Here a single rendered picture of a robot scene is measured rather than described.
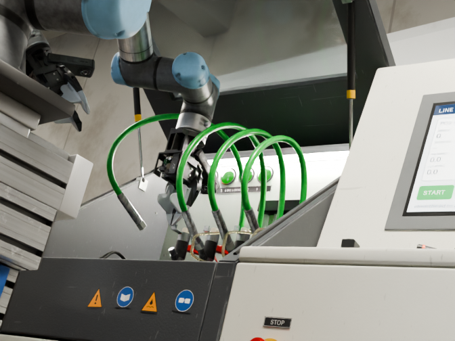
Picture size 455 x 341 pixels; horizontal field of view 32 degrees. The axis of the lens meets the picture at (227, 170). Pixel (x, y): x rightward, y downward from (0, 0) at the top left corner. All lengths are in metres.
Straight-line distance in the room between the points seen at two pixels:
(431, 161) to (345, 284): 0.45
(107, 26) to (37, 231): 0.30
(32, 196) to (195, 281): 0.38
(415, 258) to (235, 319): 0.31
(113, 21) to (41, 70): 0.76
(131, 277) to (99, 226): 0.57
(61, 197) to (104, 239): 0.90
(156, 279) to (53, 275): 0.27
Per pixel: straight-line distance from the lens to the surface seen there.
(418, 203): 1.54
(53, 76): 1.89
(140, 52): 1.74
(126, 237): 2.10
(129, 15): 1.16
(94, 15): 1.14
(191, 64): 1.73
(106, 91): 5.24
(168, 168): 1.76
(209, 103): 1.82
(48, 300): 1.61
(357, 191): 1.62
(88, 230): 2.01
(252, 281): 1.31
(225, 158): 2.17
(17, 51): 1.16
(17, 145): 1.13
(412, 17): 3.81
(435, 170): 1.58
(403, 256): 1.20
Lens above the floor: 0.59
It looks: 22 degrees up
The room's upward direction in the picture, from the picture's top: 14 degrees clockwise
